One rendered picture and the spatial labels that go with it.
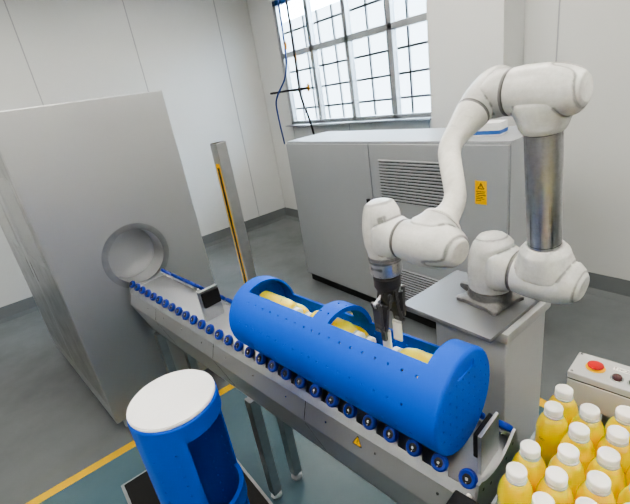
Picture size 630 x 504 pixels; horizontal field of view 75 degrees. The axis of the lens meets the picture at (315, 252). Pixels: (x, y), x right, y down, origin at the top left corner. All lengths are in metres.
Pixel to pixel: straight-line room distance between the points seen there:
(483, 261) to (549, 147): 0.47
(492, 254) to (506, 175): 1.05
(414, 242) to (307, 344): 0.50
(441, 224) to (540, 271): 0.58
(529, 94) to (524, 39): 2.61
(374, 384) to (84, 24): 5.25
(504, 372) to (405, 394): 0.68
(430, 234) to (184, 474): 1.03
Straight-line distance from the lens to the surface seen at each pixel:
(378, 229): 1.04
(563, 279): 1.50
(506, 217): 2.64
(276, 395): 1.61
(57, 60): 5.66
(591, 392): 1.31
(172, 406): 1.43
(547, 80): 1.27
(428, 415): 1.06
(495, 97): 1.33
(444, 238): 0.95
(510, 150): 2.55
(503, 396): 1.76
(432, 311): 1.66
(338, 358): 1.20
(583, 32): 3.72
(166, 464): 1.46
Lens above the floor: 1.88
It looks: 22 degrees down
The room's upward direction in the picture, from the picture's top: 9 degrees counter-clockwise
